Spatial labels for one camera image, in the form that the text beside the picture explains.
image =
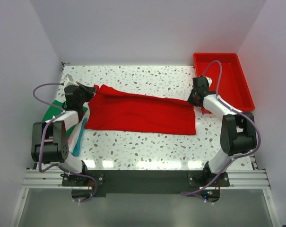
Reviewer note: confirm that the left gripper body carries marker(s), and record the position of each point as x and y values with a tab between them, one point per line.
85	95

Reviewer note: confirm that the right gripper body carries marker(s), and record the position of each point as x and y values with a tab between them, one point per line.
191	98

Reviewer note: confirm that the red t shirt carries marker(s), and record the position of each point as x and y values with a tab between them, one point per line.
114	110

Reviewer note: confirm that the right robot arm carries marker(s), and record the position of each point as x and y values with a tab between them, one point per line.
237	136

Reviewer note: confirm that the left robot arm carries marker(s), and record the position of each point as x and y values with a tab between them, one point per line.
53	140

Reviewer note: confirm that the green folded t shirt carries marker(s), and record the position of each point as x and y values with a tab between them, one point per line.
55	111

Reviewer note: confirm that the red plastic bin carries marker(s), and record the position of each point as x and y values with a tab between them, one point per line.
233	85

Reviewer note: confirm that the pink folded t shirt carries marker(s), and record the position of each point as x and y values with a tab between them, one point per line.
74	136

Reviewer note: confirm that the teal folded t shirt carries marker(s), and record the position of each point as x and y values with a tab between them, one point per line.
77	148

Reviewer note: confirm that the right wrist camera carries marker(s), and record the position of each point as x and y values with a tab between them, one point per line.
209	80

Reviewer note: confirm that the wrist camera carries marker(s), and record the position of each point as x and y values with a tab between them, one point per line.
209	80
69	81

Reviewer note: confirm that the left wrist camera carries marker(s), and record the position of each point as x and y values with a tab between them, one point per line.
69	81

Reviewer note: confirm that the aluminium frame rail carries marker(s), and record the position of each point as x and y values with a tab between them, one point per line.
122	150

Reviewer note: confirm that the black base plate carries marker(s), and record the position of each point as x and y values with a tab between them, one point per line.
100	183

